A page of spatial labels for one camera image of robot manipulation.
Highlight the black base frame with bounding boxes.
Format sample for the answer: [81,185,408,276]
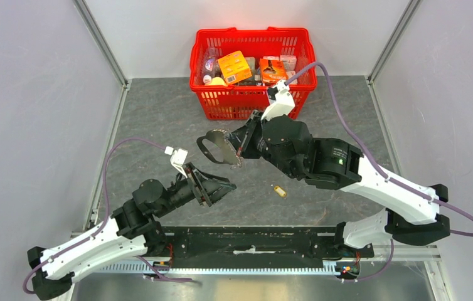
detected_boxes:
[145,226,375,269]

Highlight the white pink box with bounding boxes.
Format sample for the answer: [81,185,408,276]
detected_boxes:
[279,55,297,71]

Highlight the left aluminium corner post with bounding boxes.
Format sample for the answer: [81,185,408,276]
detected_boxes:
[73,0,129,87]

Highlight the aluminium corner post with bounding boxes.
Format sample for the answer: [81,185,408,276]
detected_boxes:
[367,0,423,84]
[73,0,129,87]

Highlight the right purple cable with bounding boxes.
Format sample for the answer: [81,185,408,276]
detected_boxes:
[286,61,473,238]

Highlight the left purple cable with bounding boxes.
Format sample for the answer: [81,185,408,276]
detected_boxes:
[22,137,167,295]

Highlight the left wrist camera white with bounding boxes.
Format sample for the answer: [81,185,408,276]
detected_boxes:
[164,146,188,177]

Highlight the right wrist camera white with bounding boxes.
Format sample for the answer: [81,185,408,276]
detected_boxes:
[261,80,295,120]

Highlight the right aluminium corner post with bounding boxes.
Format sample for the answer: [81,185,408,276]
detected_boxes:
[367,0,423,84]

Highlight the orange box left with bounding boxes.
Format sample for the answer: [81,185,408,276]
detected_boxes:
[217,51,252,85]

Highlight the white slotted cable duct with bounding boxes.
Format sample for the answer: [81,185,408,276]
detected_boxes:
[96,259,356,277]

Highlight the purple cable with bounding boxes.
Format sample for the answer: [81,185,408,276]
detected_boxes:
[286,61,473,238]
[22,137,167,295]

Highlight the yellow round item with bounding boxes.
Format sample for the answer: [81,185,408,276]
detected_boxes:
[208,77,228,87]

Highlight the yellow key tag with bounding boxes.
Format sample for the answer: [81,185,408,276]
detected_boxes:
[274,186,287,198]

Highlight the red shopping basket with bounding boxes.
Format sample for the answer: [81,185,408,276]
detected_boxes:
[189,27,316,120]

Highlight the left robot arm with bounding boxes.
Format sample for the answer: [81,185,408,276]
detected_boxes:
[23,163,237,300]

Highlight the clear plastic bottle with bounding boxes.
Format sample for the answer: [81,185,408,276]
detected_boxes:
[201,47,221,85]

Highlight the orange black package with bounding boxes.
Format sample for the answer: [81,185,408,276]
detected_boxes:
[259,58,288,85]

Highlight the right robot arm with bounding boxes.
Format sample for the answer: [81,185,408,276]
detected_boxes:
[224,111,450,256]

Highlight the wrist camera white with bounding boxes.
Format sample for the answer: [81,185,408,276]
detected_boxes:
[261,80,295,120]
[164,146,188,177]

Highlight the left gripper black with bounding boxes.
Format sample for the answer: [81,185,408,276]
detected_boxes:
[155,162,238,218]

